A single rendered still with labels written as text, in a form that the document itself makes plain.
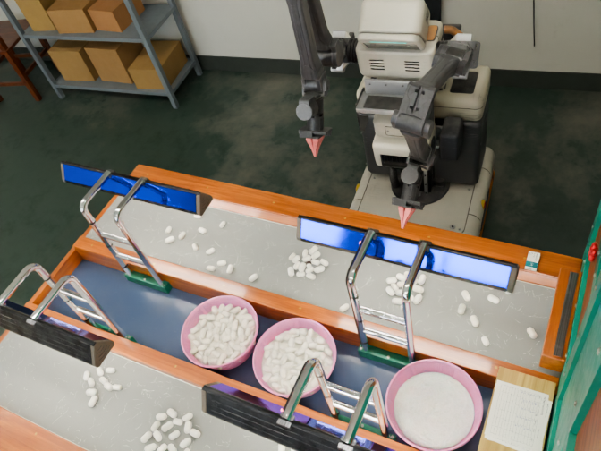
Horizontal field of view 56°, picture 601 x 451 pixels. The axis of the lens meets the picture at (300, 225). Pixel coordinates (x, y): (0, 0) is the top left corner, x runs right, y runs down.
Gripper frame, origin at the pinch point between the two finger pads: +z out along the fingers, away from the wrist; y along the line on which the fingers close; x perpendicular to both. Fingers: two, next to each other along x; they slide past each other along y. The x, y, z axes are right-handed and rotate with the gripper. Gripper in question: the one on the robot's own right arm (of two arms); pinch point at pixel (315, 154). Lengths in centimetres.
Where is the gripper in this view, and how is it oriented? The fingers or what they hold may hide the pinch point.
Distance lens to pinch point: 199.8
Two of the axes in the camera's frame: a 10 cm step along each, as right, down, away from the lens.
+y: 9.2, 1.5, -3.6
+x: 3.9, -4.0, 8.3
